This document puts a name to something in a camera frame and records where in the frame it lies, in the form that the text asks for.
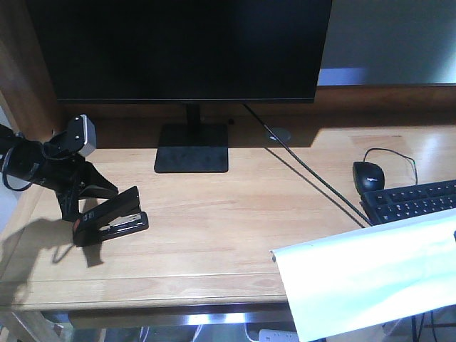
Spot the black computer keyboard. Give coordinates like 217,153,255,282
361,180,456,225

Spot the white paper sheet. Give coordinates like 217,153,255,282
273,209,455,341

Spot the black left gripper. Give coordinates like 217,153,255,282
38,157,118,222

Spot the grey desk cable grommet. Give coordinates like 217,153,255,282
265,128,291,143

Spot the black computer mouse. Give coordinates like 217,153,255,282
352,161,385,195

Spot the black monitor cable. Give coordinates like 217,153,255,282
242,103,371,227

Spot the white power strip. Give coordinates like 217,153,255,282
244,323,299,342

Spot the black computer monitor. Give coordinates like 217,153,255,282
26,1,332,173

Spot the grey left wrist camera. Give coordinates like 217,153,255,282
67,114,97,157

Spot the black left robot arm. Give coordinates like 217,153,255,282
1,115,118,222

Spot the black mouse cable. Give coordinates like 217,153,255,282
363,147,418,185

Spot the black stapler orange button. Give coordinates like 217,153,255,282
73,186,149,247

